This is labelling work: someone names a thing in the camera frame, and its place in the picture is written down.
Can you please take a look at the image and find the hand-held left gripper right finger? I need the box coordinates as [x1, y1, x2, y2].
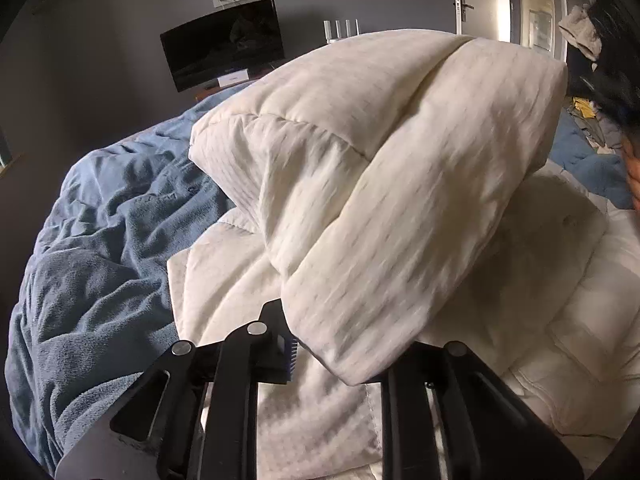
[379, 340, 586, 480]

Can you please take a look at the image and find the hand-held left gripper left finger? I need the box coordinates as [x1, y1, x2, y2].
[55, 300, 302, 480]

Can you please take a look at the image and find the white quilted duvet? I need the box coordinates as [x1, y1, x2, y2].
[167, 30, 640, 480]

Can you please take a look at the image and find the clothes pile on floor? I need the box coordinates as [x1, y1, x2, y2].
[564, 94, 627, 152]

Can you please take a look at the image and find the person's right hand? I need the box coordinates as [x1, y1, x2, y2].
[622, 137, 640, 211]

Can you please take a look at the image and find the beige hanging cloth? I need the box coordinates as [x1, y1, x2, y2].
[557, 5, 604, 62]

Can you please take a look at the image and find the blue fleece blanket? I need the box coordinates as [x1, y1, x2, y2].
[5, 80, 637, 476]

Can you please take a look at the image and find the white router with antennas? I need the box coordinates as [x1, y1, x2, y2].
[322, 19, 364, 44]

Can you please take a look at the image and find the wooden desk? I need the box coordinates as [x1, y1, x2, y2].
[194, 62, 282, 105]

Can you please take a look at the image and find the small white box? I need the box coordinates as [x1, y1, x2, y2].
[217, 67, 251, 89]

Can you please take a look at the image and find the black monitor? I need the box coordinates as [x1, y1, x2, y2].
[160, 0, 286, 93]

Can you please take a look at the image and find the framed wall picture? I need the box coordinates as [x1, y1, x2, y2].
[519, 0, 556, 54]

